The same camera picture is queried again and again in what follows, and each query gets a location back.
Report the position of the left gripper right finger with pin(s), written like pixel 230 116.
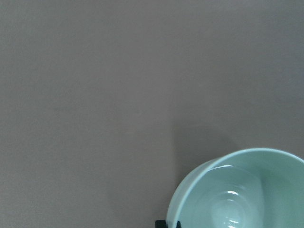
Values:
pixel 178 224

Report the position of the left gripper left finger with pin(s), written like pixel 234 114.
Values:
pixel 160 224

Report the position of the mint green bowl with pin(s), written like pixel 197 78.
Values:
pixel 252 188

